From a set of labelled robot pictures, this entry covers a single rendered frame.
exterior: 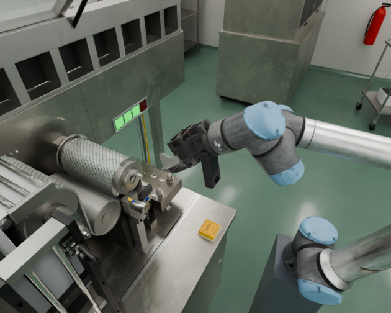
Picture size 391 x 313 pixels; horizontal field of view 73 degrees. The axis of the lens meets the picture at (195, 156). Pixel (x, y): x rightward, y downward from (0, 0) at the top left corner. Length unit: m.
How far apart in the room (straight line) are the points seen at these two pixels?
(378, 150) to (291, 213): 1.81
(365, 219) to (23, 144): 2.50
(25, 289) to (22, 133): 0.52
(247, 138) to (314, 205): 2.13
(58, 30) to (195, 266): 0.95
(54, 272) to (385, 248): 0.75
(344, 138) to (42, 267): 0.71
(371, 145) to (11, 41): 0.97
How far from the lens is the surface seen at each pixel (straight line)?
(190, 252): 1.12
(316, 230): 0.98
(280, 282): 1.13
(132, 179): 0.89
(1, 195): 0.72
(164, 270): 1.09
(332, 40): 5.12
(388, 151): 0.75
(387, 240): 0.79
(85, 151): 0.95
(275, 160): 0.56
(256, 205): 2.46
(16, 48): 0.96
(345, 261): 0.85
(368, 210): 2.81
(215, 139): 0.56
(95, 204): 0.88
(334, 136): 0.70
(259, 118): 0.50
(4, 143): 1.00
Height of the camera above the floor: 1.88
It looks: 41 degrees down
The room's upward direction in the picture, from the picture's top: straight up
